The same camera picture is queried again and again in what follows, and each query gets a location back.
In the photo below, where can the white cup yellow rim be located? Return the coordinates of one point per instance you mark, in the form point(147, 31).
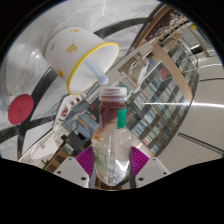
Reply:
point(63, 50)

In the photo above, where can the tall bookshelf unit with books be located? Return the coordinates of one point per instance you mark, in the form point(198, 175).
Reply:
point(160, 110)

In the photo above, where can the flat round red coaster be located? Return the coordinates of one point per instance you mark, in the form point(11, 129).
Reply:
point(20, 109)

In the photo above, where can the light blue spoon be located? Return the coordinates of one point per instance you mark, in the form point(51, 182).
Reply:
point(95, 70)

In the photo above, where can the brown model on wooden board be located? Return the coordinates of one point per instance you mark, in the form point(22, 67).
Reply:
point(158, 23)

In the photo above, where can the clear plastic bottle white cap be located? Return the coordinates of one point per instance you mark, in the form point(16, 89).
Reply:
point(111, 146)

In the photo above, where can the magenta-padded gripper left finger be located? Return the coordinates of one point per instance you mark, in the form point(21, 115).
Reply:
point(71, 170)

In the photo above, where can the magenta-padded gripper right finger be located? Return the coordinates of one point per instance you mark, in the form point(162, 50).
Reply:
point(151, 170)

